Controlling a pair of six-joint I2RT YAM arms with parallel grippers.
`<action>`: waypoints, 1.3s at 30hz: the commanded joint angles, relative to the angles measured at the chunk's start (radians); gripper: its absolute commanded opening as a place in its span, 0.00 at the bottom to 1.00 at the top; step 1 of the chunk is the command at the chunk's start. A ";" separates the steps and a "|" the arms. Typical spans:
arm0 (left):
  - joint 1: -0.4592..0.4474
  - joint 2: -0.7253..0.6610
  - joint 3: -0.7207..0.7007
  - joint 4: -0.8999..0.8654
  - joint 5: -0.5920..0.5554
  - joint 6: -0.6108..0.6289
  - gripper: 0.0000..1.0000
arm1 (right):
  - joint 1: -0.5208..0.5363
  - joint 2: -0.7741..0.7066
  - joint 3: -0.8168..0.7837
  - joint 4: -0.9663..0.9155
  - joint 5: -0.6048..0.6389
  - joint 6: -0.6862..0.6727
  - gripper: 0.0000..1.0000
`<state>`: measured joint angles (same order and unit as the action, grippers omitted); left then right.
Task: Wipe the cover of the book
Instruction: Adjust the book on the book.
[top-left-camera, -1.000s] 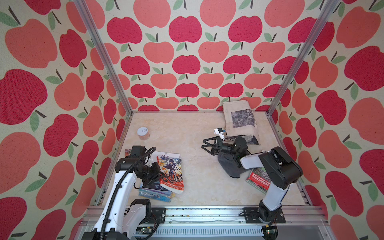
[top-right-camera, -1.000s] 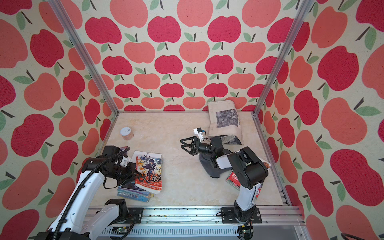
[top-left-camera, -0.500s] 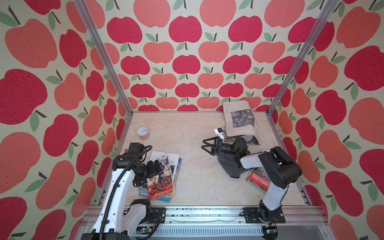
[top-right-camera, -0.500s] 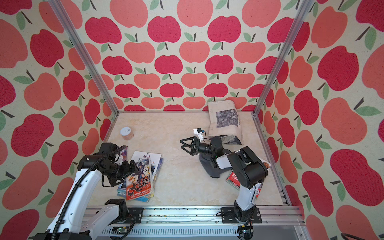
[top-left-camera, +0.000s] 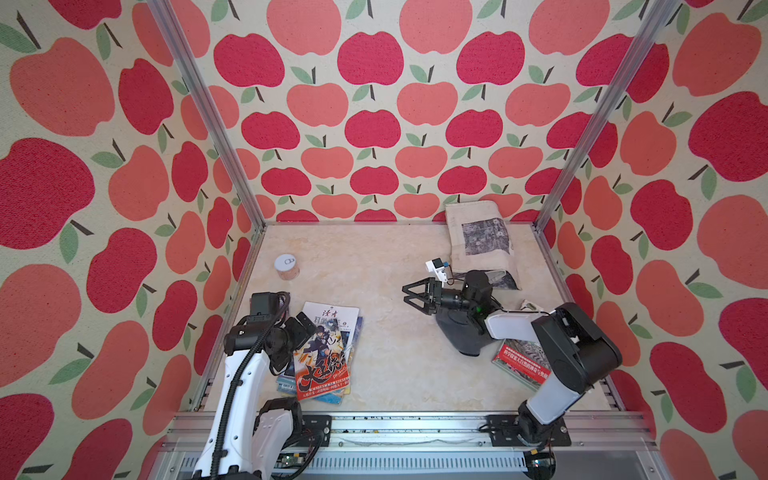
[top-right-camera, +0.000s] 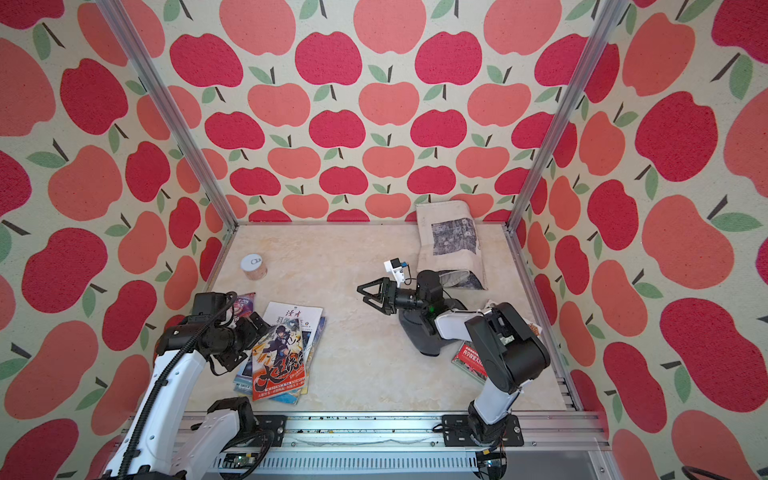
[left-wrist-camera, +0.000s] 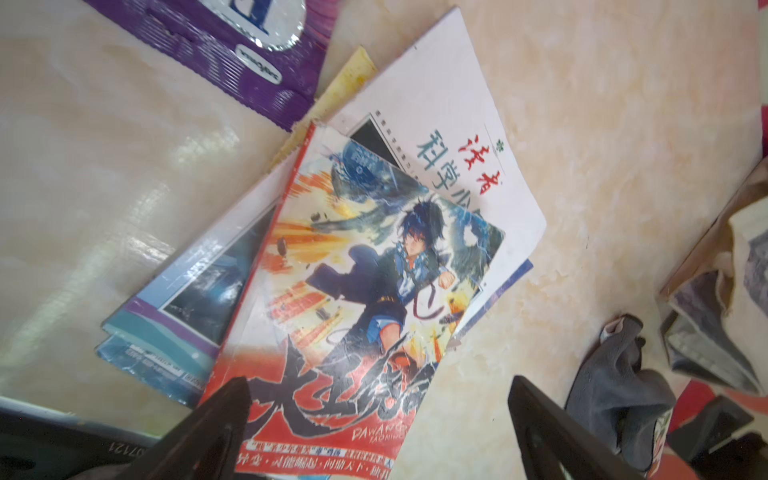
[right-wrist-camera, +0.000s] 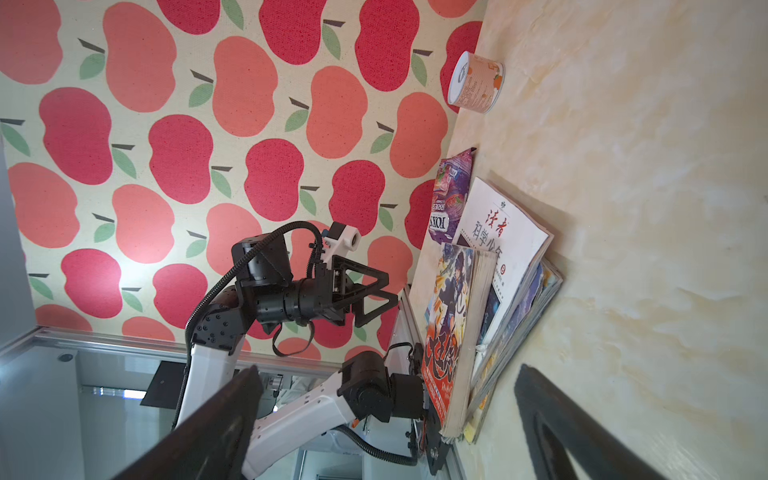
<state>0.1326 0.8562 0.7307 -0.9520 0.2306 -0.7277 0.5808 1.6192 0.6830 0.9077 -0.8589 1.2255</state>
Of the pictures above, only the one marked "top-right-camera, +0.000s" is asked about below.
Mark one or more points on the cream printed canvas bag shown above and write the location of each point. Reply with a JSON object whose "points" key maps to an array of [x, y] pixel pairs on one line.
{"points": [[450, 244]]}

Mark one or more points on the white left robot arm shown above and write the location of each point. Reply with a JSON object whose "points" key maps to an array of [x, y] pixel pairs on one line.
{"points": [[149, 450]]}

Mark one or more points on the right rear aluminium corner post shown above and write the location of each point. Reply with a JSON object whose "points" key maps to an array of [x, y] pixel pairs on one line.
{"points": [[605, 23]]}

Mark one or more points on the red green cover book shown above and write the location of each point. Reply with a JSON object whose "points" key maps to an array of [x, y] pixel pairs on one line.
{"points": [[467, 359]]}

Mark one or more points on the grey green microfibre cloth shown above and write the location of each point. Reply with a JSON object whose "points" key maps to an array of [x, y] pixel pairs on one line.
{"points": [[414, 316]]}

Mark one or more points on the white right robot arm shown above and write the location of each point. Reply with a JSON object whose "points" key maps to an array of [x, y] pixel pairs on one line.
{"points": [[509, 351]]}

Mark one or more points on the white book with blue vortex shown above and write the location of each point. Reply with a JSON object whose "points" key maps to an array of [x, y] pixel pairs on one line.
{"points": [[312, 322]]}

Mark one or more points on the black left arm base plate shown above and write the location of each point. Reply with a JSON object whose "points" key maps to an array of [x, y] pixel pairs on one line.
{"points": [[268, 427]]}

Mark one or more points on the purple candy bag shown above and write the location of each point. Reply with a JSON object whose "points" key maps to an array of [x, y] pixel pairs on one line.
{"points": [[244, 305]]}

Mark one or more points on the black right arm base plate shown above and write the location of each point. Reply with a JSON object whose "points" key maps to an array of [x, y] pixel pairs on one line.
{"points": [[470, 431]]}

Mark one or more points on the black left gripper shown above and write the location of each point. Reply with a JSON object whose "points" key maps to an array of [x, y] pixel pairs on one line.
{"points": [[253, 334]]}

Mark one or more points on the clear tape roll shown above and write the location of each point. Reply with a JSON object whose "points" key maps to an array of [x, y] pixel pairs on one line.
{"points": [[253, 267]]}

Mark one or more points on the left rear aluminium corner post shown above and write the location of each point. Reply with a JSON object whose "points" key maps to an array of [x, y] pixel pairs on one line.
{"points": [[128, 37]]}

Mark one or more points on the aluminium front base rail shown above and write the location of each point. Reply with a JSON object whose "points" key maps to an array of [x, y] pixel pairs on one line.
{"points": [[422, 445]]}

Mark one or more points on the red black manga book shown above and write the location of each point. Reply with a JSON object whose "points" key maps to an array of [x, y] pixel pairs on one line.
{"points": [[278, 361]]}

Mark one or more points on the aluminium corner post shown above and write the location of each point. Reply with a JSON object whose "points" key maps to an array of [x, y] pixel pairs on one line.
{"points": [[605, 23], [128, 37]]}

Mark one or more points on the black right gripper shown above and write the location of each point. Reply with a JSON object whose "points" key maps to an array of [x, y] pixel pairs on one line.
{"points": [[389, 292]]}

